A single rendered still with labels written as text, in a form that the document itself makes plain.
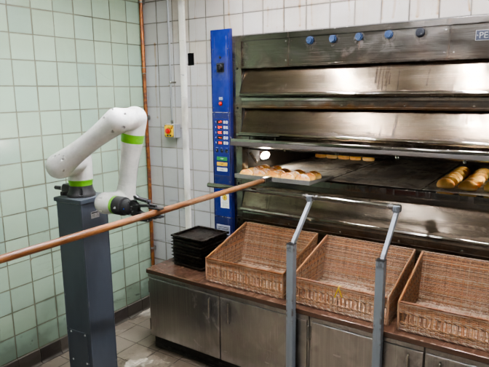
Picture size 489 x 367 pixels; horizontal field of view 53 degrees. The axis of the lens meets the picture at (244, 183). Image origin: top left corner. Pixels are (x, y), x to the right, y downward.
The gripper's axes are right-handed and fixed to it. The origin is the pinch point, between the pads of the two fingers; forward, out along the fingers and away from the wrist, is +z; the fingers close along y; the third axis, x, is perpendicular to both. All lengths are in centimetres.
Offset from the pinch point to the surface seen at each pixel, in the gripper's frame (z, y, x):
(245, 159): -30, -7, -121
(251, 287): 9, 59, -67
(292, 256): 41, 31, -56
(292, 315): 42, 64, -56
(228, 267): -7, 50, -67
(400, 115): 76, -41, -119
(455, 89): 105, -55, -114
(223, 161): -43, -6, -114
